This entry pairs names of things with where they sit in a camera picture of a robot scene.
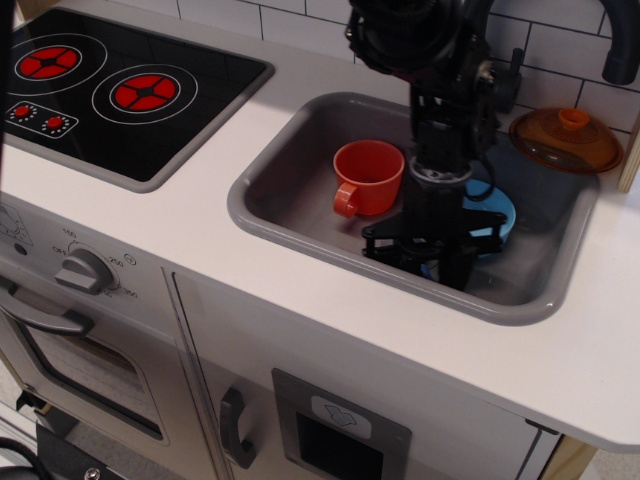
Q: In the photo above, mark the orange transparent pot lid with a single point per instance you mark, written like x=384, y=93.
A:
x=569, y=140

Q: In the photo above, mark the blue plastic bowl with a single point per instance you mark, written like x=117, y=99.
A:
x=497, y=201

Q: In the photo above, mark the white cabinet door with panel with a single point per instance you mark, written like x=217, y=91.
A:
x=321, y=404

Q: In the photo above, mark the white toy oven door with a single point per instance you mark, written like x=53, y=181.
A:
x=124, y=380

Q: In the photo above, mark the grey oven door handle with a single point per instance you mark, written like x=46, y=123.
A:
x=69, y=323

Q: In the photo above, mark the orange plastic cup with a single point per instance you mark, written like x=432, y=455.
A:
x=368, y=174

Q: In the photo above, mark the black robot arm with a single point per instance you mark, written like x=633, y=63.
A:
x=445, y=60

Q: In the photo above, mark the grey toy sink basin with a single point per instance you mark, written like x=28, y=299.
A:
x=286, y=196

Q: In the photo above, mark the black toy stove top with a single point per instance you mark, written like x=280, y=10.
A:
x=125, y=105

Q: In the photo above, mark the black base plate with screw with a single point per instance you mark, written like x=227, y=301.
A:
x=66, y=461

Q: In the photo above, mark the grey and blue toy spoon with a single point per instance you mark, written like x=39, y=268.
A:
x=431, y=270

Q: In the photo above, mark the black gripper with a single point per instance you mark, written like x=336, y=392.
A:
x=434, y=225

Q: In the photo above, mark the dark grey toy faucet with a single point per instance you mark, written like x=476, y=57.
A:
x=582, y=54

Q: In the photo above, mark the grey oven knob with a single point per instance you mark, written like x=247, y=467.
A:
x=85, y=272

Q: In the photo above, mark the grey cabinet door handle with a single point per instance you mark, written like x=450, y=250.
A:
x=240, y=451

